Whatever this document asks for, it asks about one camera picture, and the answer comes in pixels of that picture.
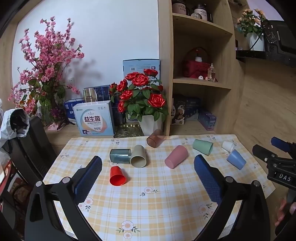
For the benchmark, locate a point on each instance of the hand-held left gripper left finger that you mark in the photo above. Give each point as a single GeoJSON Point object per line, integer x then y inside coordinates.
{"type": "Point", "coordinates": [89, 176]}

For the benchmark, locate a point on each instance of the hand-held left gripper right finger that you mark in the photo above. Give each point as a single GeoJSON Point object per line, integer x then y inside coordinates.
{"type": "Point", "coordinates": [207, 173]}

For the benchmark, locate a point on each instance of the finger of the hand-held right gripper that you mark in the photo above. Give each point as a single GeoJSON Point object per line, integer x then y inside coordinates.
{"type": "Point", "coordinates": [261, 151]}
{"type": "Point", "coordinates": [281, 143]}

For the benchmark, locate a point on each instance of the blue plastic cup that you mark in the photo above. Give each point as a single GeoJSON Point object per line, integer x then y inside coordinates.
{"type": "Point", "coordinates": [235, 158]}

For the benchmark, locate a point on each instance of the red plastic cup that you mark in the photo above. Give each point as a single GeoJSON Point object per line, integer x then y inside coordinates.
{"type": "Point", "coordinates": [116, 174]}

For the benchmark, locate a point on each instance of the green plastic cup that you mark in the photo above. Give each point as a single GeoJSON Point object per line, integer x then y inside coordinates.
{"type": "Point", "coordinates": [201, 145]}

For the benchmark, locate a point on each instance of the small white cup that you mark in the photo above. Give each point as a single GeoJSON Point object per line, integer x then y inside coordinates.
{"type": "Point", "coordinates": [227, 145]}

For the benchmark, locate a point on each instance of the pink plastic cup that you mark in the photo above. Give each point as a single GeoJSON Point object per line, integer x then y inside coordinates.
{"type": "Point", "coordinates": [177, 156]}

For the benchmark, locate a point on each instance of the dark teal clear cup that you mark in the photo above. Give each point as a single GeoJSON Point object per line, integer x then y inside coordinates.
{"type": "Point", "coordinates": [119, 156]}

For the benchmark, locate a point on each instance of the beige plastic cup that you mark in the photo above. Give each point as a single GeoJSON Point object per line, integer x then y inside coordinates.
{"type": "Point", "coordinates": [138, 154]}

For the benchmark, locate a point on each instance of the brown clear cup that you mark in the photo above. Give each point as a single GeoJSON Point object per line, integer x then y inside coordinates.
{"type": "Point", "coordinates": [155, 139]}

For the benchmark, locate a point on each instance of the person's right hand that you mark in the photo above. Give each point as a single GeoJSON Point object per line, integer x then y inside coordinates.
{"type": "Point", "coordinates": [282, 209]}

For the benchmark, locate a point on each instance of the yellow checked floral tablecloth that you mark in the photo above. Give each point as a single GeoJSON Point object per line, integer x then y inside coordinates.
{"type": "Point", "coordinates": [157, 187]}

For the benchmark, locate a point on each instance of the white and blue carton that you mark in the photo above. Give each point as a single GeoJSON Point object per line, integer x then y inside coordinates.
{"type": "Point", "coordinates": [94, 120]}

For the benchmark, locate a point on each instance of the gold foil tray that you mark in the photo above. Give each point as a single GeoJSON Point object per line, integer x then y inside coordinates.
{"type": "Point", "coordinates": [127, 131]}

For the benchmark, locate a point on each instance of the pink cloth pouch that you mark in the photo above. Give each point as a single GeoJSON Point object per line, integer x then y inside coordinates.
{"type": "Point", "coordinates": [53, 127]}

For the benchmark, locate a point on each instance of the black office chair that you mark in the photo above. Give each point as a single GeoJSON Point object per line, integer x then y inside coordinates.
{"type": "Point", "coordinates": [32, 148]}

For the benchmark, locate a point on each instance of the blue and white box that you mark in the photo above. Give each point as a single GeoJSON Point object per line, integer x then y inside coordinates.
{"type": "Point", "coordinates": [69, 110]}

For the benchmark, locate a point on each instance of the dark blue night-sky box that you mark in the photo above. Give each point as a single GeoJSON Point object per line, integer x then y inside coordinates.
{"type": "Point", "coordinates": [190, 106]}

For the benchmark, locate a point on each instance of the dark blue patterned box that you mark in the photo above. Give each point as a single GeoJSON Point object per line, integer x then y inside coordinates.
{"type": "Point", "coordinates": [103, 92]}

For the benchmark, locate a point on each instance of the red rose plant white pot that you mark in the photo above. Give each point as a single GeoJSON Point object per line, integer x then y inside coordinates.
{"type": "Point", "coordinates": [157, 100]}

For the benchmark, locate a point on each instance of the black speckled ledge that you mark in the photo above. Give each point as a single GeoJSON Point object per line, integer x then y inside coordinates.
{"type": "Point", "coordinates": [266, 55]}

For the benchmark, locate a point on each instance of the clear perfume bottle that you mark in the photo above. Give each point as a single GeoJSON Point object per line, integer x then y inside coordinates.
{"type": "Point", "coordinates": [211, 74]}

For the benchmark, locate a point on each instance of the small pink figurine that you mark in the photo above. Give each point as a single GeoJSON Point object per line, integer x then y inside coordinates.
{"type": "Point", "coordinates": [202, 77]}

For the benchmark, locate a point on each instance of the white garment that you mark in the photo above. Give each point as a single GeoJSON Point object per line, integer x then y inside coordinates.
{"type": "Point", "coordinates": [7, 125]}

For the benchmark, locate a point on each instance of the black appliance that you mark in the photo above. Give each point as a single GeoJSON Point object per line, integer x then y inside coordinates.
{"type": "Point", "coordinates": [281, 37]}

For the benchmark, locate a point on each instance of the red wicker basket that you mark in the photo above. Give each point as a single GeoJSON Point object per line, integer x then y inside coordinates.
{"type": "Point", "coordinates": [193, 67]}

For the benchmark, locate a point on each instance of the wooden shelf unit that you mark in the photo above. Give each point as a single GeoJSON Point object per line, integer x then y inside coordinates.
{"type": "Point", "coordinates": [165, 69]}

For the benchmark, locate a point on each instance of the light blue tall box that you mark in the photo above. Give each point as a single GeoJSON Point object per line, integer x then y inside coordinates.
{"type": "Point", "coordinates": [136, 67]}

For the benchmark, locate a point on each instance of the peach flowers white pot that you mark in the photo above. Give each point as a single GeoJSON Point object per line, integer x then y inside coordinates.
{"type": "Point", "coordinates": [251, 25]}

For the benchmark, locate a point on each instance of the pink blossom artificial plant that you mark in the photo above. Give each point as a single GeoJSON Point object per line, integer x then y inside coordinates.
{"type": "Point", "coordinates": [46, 60]}

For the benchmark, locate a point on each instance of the white and black ceramic jar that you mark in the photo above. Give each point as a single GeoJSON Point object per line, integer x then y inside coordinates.
{"type": "Point", "coordinates": [200, 12]}

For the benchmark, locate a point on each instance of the white wall socket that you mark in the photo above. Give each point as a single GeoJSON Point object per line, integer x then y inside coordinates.
{"type": "Point", "coordinates": [71, 82]}

